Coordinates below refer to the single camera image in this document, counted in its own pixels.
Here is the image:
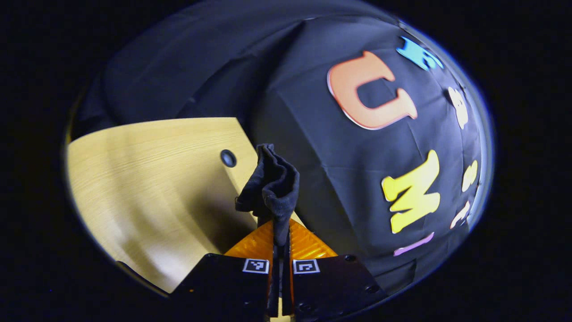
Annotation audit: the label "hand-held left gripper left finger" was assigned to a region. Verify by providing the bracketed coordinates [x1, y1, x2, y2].
[170, 219, 274, 320]

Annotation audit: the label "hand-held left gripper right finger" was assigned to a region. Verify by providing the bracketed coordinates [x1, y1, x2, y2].
[286, 219, 387, 321]

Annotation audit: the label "black jeans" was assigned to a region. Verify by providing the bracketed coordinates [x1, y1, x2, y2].
[235, 143, 300, 251]

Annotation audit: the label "black backdrop cloth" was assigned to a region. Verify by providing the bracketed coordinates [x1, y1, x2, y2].
[71, 0, 494, 296]

